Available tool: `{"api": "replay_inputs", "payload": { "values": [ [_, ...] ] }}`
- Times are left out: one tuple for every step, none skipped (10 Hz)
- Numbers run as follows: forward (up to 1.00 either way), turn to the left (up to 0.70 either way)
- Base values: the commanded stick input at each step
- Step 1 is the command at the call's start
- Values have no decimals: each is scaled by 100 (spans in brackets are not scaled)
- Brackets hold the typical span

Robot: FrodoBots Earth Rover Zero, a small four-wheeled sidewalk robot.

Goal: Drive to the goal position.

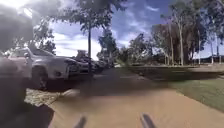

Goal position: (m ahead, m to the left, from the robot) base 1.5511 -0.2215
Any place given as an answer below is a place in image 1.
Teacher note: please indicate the tall slender tree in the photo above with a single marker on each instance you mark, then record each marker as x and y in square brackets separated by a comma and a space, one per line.
[107, 43]

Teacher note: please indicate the thin-trunked tree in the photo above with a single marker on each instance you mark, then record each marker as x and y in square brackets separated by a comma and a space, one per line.
[89, 50]

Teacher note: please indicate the reddish brown paved path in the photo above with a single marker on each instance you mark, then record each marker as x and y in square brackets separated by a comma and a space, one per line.
[133, 106]

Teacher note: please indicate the row of parked cars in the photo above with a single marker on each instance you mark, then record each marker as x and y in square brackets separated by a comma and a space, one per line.
[50, 66]

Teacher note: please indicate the robot's own part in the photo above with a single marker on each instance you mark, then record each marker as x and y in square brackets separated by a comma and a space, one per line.
[146, 121]
[81, 122]

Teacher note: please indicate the row of tall trees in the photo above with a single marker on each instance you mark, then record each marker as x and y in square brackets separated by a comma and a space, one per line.
[180, 36]

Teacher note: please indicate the leafy tree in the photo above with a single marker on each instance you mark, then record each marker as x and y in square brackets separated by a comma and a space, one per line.
[43, 36]

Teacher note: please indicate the leaf-littered dirt strip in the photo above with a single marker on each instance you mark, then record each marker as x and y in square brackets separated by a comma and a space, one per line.
[41, 96]

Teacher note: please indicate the grass field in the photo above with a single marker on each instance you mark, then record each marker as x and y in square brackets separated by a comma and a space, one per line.
[206, 90]

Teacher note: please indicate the low dark building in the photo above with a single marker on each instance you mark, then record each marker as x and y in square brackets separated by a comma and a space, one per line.
[213, 60]

